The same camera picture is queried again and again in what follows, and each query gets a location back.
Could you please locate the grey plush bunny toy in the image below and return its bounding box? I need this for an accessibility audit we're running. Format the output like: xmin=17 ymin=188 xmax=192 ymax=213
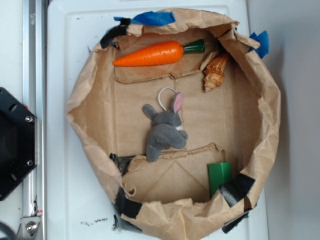
xmin=142 ymin=87 xmax=189 ymax=163

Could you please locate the tan spiral seashell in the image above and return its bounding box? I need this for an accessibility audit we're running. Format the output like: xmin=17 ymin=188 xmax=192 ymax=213
xmin=204 ymin=51 xmax=229 ymax=92

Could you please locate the aluminium extrusion rail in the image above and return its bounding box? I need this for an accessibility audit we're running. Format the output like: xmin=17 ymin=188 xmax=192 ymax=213
xmin=21 ymin=0 xmax=49 ymax=240

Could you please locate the orange plastic toy carrot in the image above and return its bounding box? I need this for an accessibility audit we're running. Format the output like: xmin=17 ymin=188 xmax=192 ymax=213
xmin=113 ymin=39 xmax=206 ymax=67

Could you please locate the white plastic tray board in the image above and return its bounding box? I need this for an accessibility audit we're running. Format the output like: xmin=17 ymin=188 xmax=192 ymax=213
xmin=46 ymin=0 xmax=261 ymax=240

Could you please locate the brown paper bag tray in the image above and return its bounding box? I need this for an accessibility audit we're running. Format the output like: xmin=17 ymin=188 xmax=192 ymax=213
xmin=66 ymin=8 xmax=281 ymax=240

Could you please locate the green plastic block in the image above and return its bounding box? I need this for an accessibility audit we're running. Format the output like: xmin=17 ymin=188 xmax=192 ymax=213
xmin=207 ymin=162 xmax=232 ymax=197

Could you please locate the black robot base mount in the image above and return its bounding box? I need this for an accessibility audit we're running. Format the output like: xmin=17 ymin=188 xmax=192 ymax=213
xmin=0 ymin=87 xmax=37 ymax=201

